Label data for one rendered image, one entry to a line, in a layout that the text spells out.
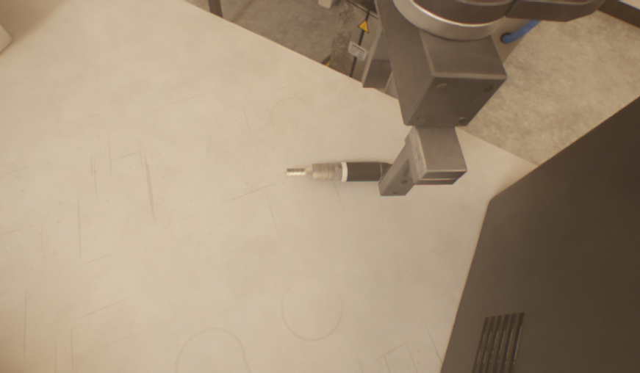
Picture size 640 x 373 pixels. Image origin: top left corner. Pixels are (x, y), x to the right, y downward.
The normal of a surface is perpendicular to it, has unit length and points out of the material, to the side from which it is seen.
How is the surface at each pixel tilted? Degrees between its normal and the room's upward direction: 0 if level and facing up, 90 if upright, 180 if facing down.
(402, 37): 90
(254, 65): 0
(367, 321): 0
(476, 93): 90
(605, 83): 0
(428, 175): 90
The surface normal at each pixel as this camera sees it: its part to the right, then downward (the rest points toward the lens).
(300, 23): 0.11, -0.44
